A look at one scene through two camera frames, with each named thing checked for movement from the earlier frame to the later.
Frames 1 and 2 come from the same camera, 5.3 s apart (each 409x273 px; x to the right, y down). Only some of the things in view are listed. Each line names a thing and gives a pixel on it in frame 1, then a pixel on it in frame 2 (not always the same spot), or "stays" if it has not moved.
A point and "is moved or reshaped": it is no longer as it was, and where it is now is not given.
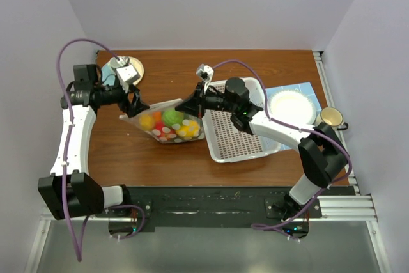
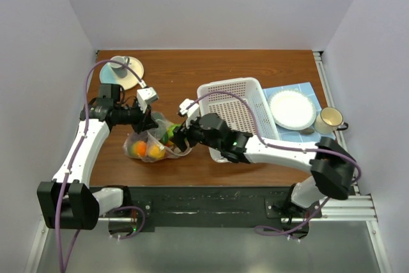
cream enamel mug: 331,116 stays
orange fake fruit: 157,116 → 142,148
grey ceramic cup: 117,62 stays
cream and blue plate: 109,73 stays
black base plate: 212,207 stays
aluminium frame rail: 349,208 stays
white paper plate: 293,107 stays
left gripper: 131,109 → 145,121
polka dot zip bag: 165,123 is moved or reshaped
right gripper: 196,105 → 179,133
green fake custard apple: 171,117 → 169,133
